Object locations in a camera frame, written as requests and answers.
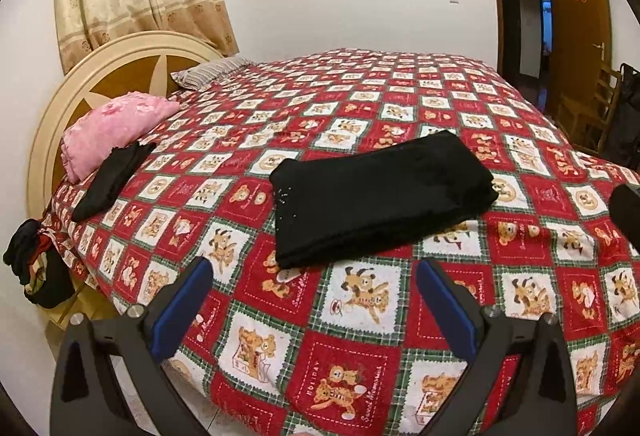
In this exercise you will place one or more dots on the red printed bear blanket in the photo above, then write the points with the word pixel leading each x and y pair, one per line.
pixel 350 316

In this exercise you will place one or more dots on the small black garment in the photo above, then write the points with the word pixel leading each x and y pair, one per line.
pixel 107 181

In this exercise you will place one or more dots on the wooden door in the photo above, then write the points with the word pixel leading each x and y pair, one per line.
pixel 575 40

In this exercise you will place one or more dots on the striped grey pillow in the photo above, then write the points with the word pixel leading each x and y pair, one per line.
pixel 210 71

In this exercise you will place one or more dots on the cream wooden headboard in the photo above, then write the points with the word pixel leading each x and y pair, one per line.
pixel 75 80

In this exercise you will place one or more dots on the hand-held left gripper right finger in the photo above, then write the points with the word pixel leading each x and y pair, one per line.
pixel 447 311

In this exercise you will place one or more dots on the black pants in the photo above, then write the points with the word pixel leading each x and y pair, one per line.
pixel 380 196

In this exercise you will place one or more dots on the pink pillow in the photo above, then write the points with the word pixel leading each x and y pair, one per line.
pixel 110 125

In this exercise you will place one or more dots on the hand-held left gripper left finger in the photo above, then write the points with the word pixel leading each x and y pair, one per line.
pixel 180 311

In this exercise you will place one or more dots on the pile of dark clothes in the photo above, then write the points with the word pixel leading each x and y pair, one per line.
pixel 47 276

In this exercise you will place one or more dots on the wooden chair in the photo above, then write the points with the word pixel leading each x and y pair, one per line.
pixel 590 115

